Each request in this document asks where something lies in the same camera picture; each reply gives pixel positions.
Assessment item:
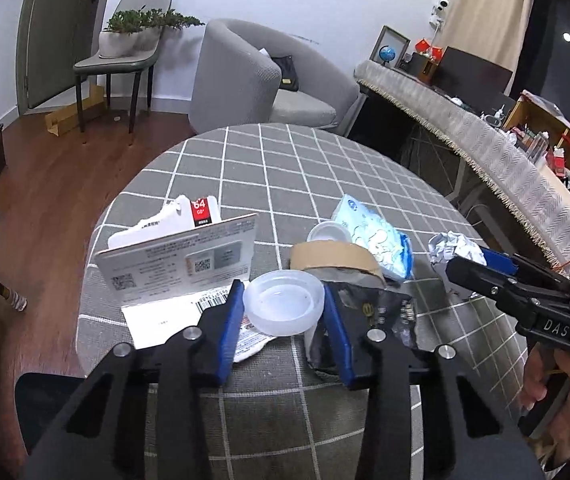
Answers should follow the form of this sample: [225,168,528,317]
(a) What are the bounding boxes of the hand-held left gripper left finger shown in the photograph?
[22,279,246,480]

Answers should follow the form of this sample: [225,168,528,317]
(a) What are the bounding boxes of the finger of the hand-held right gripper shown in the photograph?
[446,256,570,322]
[480,247,570,292]

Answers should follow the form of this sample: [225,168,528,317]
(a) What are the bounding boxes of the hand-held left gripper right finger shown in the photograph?
[322,282,548,480]

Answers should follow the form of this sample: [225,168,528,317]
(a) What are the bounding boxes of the silver foil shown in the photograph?
[427,231,488,267]

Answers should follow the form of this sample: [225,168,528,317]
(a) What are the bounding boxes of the black snack packet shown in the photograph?
[305,280,418,376]

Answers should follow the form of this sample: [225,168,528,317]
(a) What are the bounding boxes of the white plastic lid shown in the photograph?
[242,270,326,337]

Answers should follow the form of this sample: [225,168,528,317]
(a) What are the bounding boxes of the white barcode paper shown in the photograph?
[121,287,276,365]

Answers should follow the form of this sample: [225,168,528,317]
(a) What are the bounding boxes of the brown tape roll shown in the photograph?
[289,240,387,288]

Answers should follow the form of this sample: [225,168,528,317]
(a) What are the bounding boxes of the white printed card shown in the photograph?
[94,212,258,306]

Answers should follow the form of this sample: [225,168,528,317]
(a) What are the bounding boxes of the small white plastic cup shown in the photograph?
[307,222,352,247]

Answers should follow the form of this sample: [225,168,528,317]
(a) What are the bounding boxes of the blue white wipes packet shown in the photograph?
[331,193,413,281]

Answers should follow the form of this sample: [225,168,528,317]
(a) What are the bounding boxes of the white red-label card packaging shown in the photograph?
[108,195,223,250]

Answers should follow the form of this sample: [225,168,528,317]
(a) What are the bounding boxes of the grey fringed table runner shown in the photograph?
[354,59,570,276]

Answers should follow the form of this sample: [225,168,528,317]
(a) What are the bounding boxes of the black monitor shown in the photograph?
[432,46,514,106]

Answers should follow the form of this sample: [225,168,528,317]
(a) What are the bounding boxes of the black chair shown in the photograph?
[15,372,93,461]

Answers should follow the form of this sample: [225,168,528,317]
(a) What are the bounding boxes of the dark wooden box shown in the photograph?
[407,52,438,83]

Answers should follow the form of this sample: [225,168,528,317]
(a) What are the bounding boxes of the small red flags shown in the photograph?
[415,37,443,61]

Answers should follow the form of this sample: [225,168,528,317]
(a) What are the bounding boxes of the beige curtain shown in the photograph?
[440,0,548,96]

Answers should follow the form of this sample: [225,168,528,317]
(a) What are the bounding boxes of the grey armchair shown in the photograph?
[188,18,361,136]

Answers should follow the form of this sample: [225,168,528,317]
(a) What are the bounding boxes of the black bag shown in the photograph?
[271,55,300,92]

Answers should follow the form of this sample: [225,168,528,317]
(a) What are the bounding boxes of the flat cardboard box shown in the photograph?
[45,85,107,137]

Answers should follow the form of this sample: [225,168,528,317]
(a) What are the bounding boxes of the grey dining chair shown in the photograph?
[74,0,173,133]

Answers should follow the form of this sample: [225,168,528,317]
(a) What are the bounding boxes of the potted plant in white pot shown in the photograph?
[99,7,206,59]

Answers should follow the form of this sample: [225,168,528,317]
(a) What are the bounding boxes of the grey-green door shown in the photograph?
[15,0,121,111]

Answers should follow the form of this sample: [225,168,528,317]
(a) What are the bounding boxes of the picture frame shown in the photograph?
[372,25,412,68]

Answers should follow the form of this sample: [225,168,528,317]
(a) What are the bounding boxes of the white security camera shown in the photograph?
[432,0,453,28]

